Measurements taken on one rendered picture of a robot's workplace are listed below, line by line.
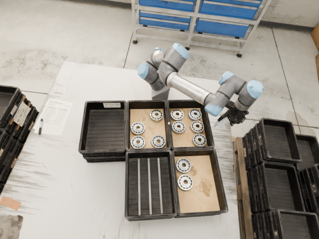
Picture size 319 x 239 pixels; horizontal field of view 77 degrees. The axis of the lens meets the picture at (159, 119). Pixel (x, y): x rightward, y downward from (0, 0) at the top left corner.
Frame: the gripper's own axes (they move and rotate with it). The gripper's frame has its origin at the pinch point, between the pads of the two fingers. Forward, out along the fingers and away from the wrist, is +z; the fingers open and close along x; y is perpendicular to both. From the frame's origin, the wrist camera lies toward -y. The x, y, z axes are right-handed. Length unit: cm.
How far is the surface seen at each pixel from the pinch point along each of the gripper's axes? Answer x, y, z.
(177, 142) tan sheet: -18.9, -9.8, 32.9
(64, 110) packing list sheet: -90, -74, 49
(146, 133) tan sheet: -37, -25, 34
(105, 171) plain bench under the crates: -73, -12, 50
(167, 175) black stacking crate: -36, 10, 35
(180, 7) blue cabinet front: 73, -187, 41
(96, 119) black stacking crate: -69, -48, 36
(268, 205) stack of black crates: 41, 55, 66
